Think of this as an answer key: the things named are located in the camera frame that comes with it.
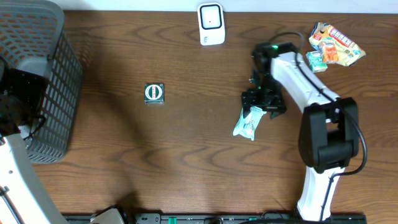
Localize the teal snack packet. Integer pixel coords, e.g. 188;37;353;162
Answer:
233;106;267;141

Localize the light blue tissue pack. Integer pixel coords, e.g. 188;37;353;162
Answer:
306;51;328;73

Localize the orange Kleenex tissue pack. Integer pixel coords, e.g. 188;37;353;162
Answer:
318;42;339;63

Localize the yellow snack bag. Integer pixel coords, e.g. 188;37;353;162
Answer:
308;22;366;67

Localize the green round-logo box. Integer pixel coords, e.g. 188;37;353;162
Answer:
144;83;165;104

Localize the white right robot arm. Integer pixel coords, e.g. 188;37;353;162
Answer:
234;42;359;222

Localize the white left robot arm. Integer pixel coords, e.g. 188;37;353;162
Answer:
1;59;67;223

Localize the grey plastic basket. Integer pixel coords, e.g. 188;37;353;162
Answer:
1;1;84;164

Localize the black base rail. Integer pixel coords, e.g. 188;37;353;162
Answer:
64;212;368;224

